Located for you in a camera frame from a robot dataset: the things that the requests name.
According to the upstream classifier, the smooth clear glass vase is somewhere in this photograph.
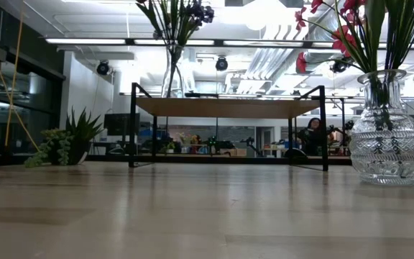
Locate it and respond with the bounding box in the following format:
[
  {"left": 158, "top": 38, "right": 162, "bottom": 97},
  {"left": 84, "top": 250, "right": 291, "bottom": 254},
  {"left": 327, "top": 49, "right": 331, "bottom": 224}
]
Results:
[{"left": 161, "top": 45, "right": 187, "bottom": 99}]

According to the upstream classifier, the blue artificial flower bunch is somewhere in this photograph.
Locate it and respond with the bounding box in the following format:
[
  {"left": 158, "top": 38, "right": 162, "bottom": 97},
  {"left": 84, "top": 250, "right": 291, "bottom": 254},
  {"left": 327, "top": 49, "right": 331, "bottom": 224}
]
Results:
[{"left": 167, "top": 0, "right": 190, "bottom": 98}]

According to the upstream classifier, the purple artificial flower bunch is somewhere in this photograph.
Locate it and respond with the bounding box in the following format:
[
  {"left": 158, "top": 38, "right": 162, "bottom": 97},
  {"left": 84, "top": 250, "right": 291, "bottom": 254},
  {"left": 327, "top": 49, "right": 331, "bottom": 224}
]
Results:
[{"left": 137, "top": 0, "right": 216, "bottom": 98}]

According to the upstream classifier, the orange artificial tulip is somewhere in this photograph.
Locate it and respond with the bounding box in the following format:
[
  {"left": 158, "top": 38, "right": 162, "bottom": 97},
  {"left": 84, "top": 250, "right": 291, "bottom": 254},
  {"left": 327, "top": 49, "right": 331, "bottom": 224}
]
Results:
[{"left": 137, "top": 0, "right": 174, "bottom": 98}]

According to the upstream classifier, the red artificial flower bunch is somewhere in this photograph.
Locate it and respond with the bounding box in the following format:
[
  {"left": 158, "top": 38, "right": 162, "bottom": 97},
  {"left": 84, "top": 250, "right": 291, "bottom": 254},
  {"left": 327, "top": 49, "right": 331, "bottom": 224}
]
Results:
[{"left": 295, "top": 0, "right": 414, "bottom": 109}]

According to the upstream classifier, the cut-glass patterned vase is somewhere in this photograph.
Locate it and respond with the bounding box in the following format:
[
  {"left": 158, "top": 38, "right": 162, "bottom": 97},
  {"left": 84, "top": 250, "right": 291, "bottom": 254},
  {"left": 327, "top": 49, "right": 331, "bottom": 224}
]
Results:
[{"left": 349, "top": 68, "right": 414, "bottom": 186}]

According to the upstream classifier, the dark red artificial rose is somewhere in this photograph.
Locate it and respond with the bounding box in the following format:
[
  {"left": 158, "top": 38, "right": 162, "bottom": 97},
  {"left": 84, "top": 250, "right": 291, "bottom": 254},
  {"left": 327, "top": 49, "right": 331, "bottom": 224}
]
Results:
[{"left": 364, "top": 0, "right": 390, "bottom": 119}]

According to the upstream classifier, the cardboard box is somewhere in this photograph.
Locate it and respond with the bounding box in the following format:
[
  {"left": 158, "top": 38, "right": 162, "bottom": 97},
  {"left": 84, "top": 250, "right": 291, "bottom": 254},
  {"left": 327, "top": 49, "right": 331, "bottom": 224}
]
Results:
[{"left": 224, "top": 147, "right": 248, "bottom": 158}]

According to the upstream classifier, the round black ceiling device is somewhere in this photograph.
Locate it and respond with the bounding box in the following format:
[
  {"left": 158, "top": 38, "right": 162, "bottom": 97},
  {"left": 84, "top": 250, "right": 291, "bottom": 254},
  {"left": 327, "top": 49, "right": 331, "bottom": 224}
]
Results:
[
  {"left": 215, "top": 56, "right": 229, "bottom": 72},
  {"left": 96, "top": 60, "right": 111, "bottom": 76}
]

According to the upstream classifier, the person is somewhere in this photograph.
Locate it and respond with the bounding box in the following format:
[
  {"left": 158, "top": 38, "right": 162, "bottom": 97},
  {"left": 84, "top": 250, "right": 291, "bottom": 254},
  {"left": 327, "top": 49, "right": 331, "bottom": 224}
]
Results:
[{"left": 298, "top": 117, "right": 326, "bottom": 156}]

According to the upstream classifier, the artificial green succulent plant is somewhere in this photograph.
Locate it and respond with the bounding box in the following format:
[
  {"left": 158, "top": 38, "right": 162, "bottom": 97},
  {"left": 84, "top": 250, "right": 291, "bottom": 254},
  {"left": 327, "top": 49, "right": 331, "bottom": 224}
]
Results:
[{"left": 23, "top": 106, "right": 104, "bottom": 169}]

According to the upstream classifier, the black ceiling spotlight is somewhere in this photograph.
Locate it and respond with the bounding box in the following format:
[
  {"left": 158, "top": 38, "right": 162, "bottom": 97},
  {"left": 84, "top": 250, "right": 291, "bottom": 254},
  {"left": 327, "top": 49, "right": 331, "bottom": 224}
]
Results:
[{"left": 331, "top": 59, "right": 350, "bottom": 74}]

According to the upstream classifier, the black framed window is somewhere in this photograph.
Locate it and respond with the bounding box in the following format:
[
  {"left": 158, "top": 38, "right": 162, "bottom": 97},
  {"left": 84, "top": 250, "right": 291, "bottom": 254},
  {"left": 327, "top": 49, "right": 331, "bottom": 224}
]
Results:
[{"left": 0, "top": 35, "right": 67, "bottom": 145}]

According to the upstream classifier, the wooden shelf black frame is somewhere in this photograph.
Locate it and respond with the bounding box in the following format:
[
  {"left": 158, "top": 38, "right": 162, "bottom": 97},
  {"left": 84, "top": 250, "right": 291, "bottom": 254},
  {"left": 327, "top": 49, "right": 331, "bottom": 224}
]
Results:
[{"left": 128, "top": 82, "right": 329, "bottom": 172}]

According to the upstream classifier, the silver ventilation duct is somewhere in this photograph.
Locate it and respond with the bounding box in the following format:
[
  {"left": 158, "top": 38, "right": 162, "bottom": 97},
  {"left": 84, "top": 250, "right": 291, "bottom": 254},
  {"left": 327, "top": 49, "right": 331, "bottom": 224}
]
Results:
[{"left": 295, "top": 0, "right": 377, "bottom": 75}]

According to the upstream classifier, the thin yellow hanging cord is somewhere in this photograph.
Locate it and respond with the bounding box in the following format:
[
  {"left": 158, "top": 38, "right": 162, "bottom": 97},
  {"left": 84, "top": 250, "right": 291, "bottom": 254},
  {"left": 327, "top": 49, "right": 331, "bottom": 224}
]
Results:
[{"left": 4, "top": 14, "right": 25, "bottom": 145}]

